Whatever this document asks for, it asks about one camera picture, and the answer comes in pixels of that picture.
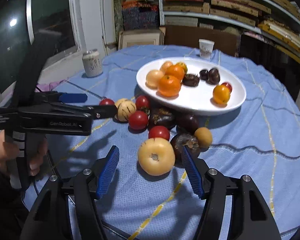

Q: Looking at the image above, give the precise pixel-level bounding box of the person's left forearm sleeve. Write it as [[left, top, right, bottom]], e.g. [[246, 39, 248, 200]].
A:
[[0, 172, 28, 239]]

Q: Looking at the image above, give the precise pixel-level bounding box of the small tan round fruit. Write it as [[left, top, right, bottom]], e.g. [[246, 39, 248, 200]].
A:
[[194, 127, 213, 148]]

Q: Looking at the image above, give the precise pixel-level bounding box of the white paper cup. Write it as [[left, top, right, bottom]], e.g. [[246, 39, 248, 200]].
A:
[[199, 39, 215, 59]]

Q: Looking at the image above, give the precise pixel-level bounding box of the brown cardboard panel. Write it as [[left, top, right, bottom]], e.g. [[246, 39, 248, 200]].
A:
[[163, 24, 241, 57]]

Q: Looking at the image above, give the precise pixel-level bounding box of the person's left hand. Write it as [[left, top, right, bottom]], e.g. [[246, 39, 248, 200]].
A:
[[0, 129, 49, 177]]

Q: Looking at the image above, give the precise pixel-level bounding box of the large orange tangerine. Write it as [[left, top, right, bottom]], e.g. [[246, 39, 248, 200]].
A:
[[158, 75, 181, 98]]

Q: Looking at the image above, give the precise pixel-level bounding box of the blue checked tablecloth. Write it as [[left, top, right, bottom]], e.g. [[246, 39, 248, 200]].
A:
[[22, 44, 300, 240]]

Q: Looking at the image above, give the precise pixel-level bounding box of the pale peach round fruit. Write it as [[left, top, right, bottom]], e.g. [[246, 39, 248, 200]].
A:
[[160, 61, 173, 74]]

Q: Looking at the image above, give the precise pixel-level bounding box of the white metal storage shelf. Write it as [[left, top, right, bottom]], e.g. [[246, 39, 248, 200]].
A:
[[159, 0, 300, 63]]

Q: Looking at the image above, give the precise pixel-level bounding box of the yellow orange kumquat fruit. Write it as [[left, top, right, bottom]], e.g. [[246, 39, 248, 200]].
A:
[[175, 62, 188, 74]]

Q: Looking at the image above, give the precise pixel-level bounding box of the red tomato behind gripper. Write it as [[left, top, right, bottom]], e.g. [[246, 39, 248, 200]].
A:
[[99, 98, 115, 106]]

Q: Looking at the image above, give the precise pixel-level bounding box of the yellow orange round fruit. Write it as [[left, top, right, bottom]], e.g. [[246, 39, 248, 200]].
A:
[[212, 85, 231, 105]]

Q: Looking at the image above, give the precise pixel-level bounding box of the white beverage can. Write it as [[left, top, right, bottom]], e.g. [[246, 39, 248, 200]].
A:
[[82, 49, 103, 77]]

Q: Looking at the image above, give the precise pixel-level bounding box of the red tomato on cloth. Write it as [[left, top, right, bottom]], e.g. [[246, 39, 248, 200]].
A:
[[128, 111, 148, 130]]

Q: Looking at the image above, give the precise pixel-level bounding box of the small red cherry tomato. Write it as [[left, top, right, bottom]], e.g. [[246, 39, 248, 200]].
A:
[[221, 82, 232, 93]]

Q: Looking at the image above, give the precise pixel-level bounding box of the striped pale pepino melon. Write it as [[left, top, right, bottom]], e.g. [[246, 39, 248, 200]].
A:
[[115, 98, 136, 122]]

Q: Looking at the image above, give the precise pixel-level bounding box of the red tomato near centre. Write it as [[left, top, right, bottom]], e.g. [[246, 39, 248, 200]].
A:
[[148, 126, 170, 141]]

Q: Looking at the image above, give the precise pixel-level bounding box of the small dark chestnut fruit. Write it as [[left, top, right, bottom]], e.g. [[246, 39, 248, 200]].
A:
[[199, 69, 209, 81]]

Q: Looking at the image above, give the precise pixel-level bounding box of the dark brown mangosteen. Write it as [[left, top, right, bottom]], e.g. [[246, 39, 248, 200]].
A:
[[182, 74, 200, 87]]

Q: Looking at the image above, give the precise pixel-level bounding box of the framed picture leaning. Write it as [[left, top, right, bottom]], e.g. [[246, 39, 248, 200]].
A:
[[117, 29, 165, 50]]

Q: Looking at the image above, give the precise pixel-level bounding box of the dark purple passion fruit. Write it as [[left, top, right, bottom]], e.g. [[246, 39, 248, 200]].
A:
[[176, 113, 199, 134]]

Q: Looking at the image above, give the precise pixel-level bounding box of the pale peach fruit front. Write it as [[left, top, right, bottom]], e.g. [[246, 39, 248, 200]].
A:
[[146, 70, 164, 89]]

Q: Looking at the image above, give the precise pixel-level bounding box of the dark glass window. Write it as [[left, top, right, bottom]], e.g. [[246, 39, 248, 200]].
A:
[[0, 0, 82, 102]]

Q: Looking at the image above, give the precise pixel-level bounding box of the white oval plate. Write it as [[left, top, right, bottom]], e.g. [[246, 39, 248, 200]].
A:
[[136, 57, 247, 116]]

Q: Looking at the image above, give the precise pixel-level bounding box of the red tomato beside pepino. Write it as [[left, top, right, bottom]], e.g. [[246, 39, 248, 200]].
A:
[[135, 95, 151, 111]]

